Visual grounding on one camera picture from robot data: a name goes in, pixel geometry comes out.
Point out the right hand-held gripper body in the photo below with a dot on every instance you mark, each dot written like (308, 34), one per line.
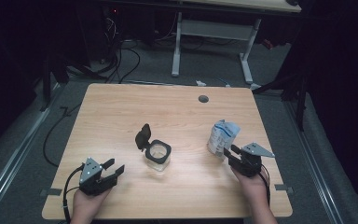
(254, 151)

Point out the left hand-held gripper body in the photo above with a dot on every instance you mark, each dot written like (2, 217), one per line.
(90, 171)

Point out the white and blue pouch bag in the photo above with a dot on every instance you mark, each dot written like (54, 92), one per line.
(220, 137)

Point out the glass jar with black lid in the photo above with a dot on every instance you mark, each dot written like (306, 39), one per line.
(143, 138)

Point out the person's left hand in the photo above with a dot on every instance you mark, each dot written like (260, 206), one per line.
(85, 205)

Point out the person's right hand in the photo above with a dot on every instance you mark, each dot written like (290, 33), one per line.
(254, 189)

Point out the black table grommet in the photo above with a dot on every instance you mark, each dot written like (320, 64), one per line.
(203, 99)

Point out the black metal stand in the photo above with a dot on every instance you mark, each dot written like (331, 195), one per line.
(46, 90)
(300, 109)

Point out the small white plug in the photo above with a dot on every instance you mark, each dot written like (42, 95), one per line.
(200, 83)

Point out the white-legged desk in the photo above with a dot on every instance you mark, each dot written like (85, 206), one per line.
(213, 29)

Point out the metal floor rail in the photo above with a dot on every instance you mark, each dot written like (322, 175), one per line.
(12, 161)
(317, 174)

